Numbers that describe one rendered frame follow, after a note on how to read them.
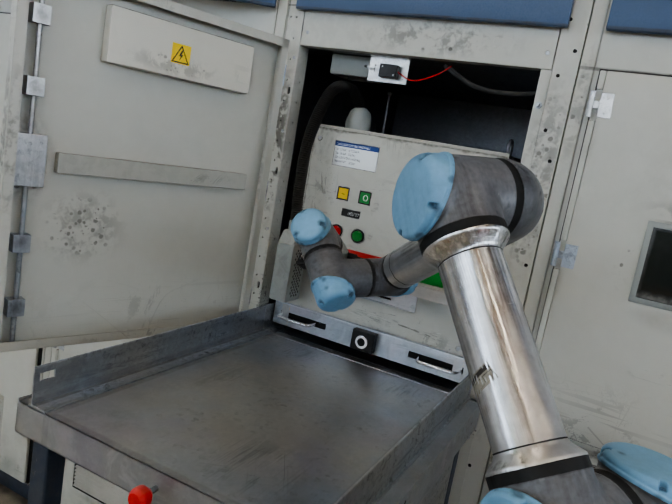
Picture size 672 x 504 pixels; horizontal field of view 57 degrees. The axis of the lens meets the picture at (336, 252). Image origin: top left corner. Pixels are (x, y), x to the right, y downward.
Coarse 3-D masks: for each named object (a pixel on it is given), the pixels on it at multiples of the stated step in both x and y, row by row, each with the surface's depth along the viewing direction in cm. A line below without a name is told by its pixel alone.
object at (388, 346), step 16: (288, 304) 161; (304, 320) 159; (320, 320) 157; (336, 320) 154; (320, 336) 157; (336, 336) 155; (384, 336) 149; (384, 352) 149; (400, 352) 147; (416, 352) 145; (432, 352) 144; (448, 352) 143; (416, 368) 146; (448, 368) 142; (464, 368) 140
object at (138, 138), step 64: (64, 0) 116; (128, 0) 124; (64, 64) 119; (128, 64) 125; (192, 64) 134; (256, 64) 149; (64, 128) 122; (128, 128) 131; (192, 128) 141; (256, 128) 154; (0, 192) 114; (64, 192) 125; (128, 192) 134; (192, 192) 145; (256, 192) 159; (0, 256) 116; (64, 256) 128; (128, 256) 138; (192, 256) 150; (0, 320) 119; (64, 320) 131; (128, 320) 142; (192, 320) 154
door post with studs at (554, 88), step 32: (576, 0) 122; (576, 32) 122; (576, 64) 122; (544, 96) 126; (544, 128) 126; (544, 160) 126; (544, 192) 127; (512, 256) 131; (480, 416) 136; (480, 448) 137; (480, 480) 137
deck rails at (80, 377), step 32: (224, 320) 144; (256, 320) 157; (96, 352) 110; (128, 352) 118; (160, 352) 126; (192, 352) 135; (64, 384) 105; (96, 384) 112; (448, 416) 123; (416, 448) 106; (384, 480) 93
